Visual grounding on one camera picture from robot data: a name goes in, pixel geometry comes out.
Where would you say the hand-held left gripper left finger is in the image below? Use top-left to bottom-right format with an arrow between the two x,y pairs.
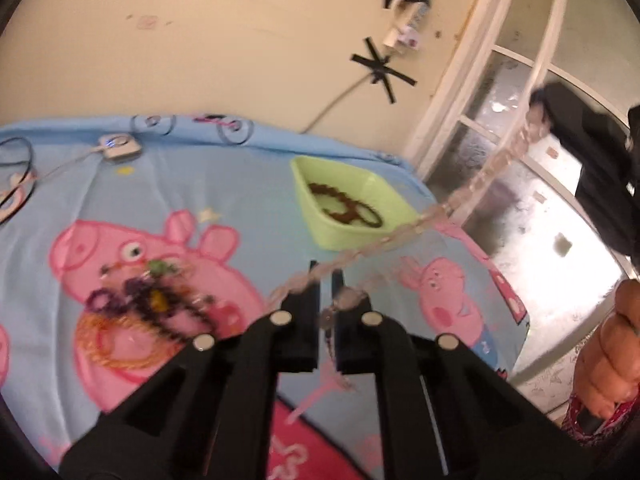
60,260 -> 321,480

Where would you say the person's right hand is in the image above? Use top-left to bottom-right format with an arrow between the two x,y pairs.
572,277 -> 640,421

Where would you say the white charging cable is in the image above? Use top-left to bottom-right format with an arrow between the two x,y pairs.
0,149 -> 106,223

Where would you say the white charger puck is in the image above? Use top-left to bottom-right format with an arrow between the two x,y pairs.
96,132 -> 142,162

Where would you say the brown bead necklace heap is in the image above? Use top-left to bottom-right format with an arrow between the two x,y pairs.
306,182 -> 385,228

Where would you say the blue cartoon pig blanket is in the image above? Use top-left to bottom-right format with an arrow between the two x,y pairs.
0,114 -> 531,480

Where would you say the grey adapter cable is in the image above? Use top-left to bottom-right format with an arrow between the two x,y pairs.
300,72 -> 376,135

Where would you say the black cable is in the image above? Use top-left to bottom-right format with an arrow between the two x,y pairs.
0,137 -> 36,211

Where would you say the white glazed door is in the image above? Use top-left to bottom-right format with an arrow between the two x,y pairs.
405,0 -> 640,411

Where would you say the light green plastic tray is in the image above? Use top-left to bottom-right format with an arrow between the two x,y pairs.
291,156 -> 421,251

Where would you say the pink bead necklace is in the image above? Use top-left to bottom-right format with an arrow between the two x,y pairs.
267,87 -> 551,393

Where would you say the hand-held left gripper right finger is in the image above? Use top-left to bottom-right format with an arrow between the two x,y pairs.
331,270 -> 601,480

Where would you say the pile of beaded jewelry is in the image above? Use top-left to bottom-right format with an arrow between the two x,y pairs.
75,257 -> 236,371

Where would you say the white wall adapter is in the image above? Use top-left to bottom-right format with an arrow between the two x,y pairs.
382,0 -> 431,53

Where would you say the red dotted garment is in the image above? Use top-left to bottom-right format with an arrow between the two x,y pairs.
560,394 -> 640,447

